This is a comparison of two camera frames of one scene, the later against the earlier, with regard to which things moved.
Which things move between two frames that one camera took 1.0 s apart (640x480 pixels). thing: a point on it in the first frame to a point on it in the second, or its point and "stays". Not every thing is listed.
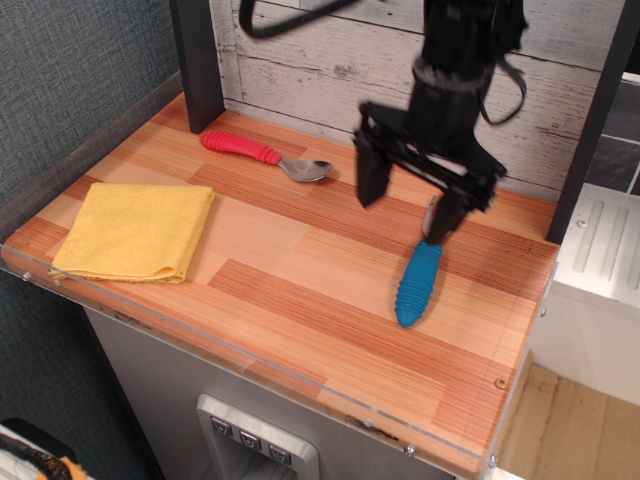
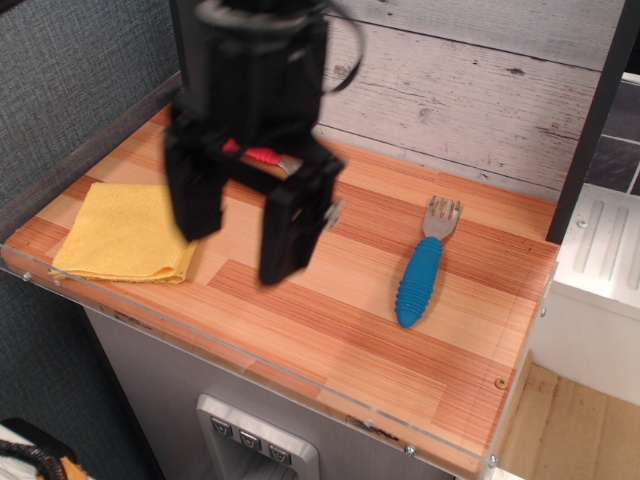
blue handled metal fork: x=420 y=277 stays
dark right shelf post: x=595 y=122 stays
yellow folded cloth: x=132 y=232 stays
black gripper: x=435 y=136 to x=259 y=108
